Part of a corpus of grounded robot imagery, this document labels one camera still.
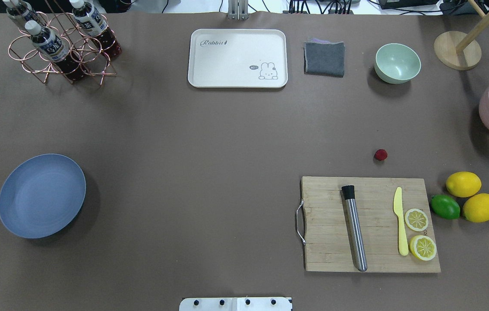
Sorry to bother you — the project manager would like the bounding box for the red strawberry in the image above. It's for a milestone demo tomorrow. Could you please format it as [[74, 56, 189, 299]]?
[[374, 149, 388, 162]]

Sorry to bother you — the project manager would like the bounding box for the blue round plate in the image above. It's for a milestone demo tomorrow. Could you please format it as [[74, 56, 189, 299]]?
[[0, 153, 86, 239]]

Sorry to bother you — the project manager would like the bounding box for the cream rabbit tray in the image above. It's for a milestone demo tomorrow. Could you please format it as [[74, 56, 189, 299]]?
[[187, 29, 288, 89]]

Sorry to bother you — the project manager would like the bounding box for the steel muddler black tip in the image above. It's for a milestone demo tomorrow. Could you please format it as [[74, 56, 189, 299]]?
[[341, 185, 367, 272]]

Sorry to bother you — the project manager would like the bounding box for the wooden cutting board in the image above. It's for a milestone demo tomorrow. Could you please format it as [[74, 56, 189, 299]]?
[[301, 176, 440, 273]]

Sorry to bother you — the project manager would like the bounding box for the grey folded cloth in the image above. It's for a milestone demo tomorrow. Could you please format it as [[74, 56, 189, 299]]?
[[304, 38, 345, 77]]

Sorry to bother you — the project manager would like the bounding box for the mint green bowl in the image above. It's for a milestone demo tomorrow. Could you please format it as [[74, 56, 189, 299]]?
[[375, 43, 421, 84]]

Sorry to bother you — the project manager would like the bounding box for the yellow plastic knife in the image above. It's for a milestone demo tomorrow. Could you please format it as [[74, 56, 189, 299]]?
[[393, 187, 409, 256]]

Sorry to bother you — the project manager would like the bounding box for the lemon half slice upper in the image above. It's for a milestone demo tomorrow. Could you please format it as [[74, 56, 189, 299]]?
[[404, 209, 429, 232]]

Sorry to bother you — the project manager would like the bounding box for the lemon half slice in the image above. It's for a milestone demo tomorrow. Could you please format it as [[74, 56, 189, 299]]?
[[404, 209, 429, 232], [409, 235, 437, 260]]

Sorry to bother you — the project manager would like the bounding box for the lemon half slice lower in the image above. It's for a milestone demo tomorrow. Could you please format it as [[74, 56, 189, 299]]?
[[409, 235, 437, 260]]

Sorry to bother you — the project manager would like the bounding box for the tea bottle back right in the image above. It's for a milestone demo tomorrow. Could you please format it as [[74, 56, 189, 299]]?
[[70, 0, 122, 59]]

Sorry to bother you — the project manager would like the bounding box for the tea bottle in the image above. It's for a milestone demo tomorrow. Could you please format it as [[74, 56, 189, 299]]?
[[3, 0, 46, 32], [70, 0, 122, 59], [25, 20, 86, 81]]

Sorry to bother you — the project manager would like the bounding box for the green lime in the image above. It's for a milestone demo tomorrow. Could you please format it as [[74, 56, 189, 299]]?
[[430, 194, 460, 220]]

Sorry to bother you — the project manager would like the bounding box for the yellow lemon far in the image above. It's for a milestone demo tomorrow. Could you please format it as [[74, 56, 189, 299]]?
[[445, 171, 482, 197]]

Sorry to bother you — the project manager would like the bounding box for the yellow lemon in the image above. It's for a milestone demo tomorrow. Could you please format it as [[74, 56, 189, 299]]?
[[463, 193, 489, 223], [445, 171, 482, 197]]

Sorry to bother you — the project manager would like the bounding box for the tea bottle front middle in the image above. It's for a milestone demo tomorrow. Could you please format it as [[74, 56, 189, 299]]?
[[25, 20, 86, 81]]

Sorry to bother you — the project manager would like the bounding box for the wooden cup tree stand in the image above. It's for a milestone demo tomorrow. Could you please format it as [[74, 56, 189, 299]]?
[[434, 0, 489, 70]]

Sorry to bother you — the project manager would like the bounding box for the yellow lemon near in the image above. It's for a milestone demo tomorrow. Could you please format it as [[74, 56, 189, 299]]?
[[463, 193, 489, 223]]

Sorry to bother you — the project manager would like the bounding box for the tea bottle back left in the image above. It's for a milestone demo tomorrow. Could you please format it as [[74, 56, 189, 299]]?
[[3, 0, 46, 32]]

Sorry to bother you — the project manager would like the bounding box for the aluminium frame post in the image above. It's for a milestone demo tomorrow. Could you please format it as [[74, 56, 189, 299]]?
[[227, 0, 249, 20]]

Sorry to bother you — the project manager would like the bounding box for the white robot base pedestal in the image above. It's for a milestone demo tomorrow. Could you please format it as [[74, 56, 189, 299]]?
[[179, 297, 293, 311]]

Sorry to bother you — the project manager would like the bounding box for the copper wire bottle rack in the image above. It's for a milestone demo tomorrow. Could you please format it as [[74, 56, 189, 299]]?
[[8, 0, 117, 85]]

